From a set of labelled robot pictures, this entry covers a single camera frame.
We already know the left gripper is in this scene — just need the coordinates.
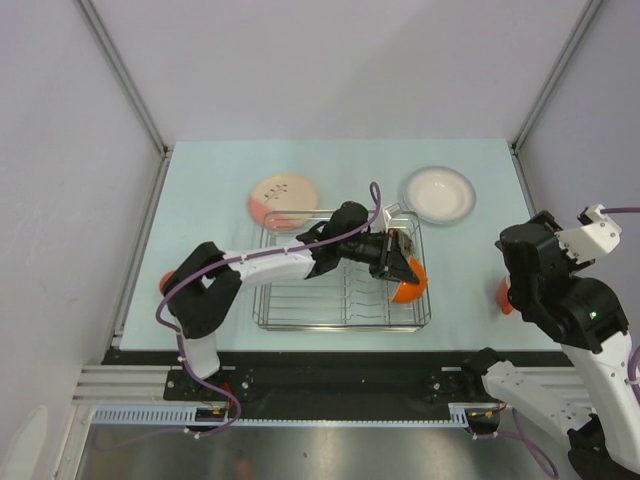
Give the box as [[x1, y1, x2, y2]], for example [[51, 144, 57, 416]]
[[337, 228, 417, 286]]

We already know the orange bowl white inside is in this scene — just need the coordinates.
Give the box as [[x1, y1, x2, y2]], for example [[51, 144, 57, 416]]
[[391, 257, 429, 304]]

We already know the metal wire dish rack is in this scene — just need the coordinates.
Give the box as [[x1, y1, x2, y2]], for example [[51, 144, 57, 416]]
[[253, 210, 431, 332]]

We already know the white deep plate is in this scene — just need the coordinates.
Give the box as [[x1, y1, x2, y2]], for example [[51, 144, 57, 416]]
[[399, 166, 477, 226]]

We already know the orange mug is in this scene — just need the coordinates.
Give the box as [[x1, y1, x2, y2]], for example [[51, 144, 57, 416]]
[[495, 276, 514, 315]]

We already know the pink cream tree plate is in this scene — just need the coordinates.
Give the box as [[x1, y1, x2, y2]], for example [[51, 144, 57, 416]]
[[248, 174, 320, 230]]

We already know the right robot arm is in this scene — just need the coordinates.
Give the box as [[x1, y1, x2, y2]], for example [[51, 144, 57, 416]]
[[461, 204, 639, 479]]

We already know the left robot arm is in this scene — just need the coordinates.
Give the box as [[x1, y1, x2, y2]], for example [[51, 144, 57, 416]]
[[158, 202, 428, 400]]

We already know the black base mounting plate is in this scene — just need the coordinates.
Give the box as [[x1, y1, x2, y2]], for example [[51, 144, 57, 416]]
[[163, 367, 506, 402]]

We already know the pink plastic cup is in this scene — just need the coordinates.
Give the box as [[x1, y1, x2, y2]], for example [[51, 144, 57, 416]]
[[159, 270, 175, 296]]

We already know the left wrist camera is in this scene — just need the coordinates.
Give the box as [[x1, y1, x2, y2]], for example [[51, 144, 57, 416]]
[[371, 202, 403, 232]]

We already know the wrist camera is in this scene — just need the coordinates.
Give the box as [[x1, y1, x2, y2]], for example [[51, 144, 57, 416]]
[[556, 204, 622, 263], [371, 202, 403, 232]]

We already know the white slotted cable duct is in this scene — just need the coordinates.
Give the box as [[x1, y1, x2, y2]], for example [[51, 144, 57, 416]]
[[92, 405, 468, 428]]

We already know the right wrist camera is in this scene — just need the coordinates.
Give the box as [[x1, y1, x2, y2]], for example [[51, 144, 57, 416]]
[[556, 204, 622, 263]]

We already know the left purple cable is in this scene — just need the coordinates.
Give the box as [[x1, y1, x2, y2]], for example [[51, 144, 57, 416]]
[[157, 181, 385, 441]]

